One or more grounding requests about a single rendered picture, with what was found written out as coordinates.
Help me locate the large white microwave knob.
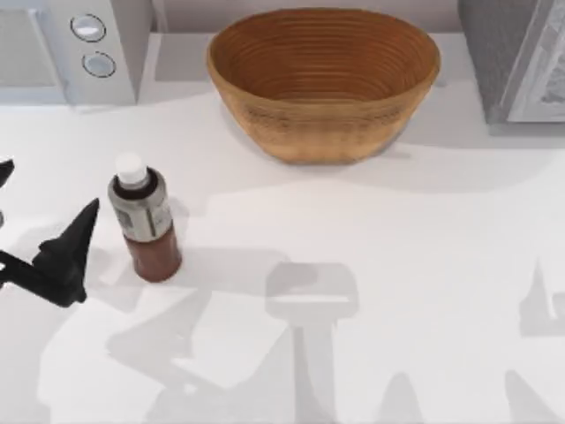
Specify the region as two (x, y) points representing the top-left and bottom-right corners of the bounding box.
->
(70, 13), (108, 43)

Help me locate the grey cabinet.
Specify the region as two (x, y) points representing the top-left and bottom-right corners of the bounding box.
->
(456, 0), (565, 125)

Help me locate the brown woven basket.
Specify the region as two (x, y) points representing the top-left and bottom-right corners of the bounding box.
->
(206, 9), (442, 166)

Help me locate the pale microwave oven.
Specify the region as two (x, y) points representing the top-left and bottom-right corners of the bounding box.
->
(0, 0), (156, 107)

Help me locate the brown bottle with white cap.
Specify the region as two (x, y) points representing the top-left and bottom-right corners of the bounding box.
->
(107, 152), (184, 283)

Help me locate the small white microwave knob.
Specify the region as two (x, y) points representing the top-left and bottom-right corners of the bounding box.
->
(81, 50), (117, 80)

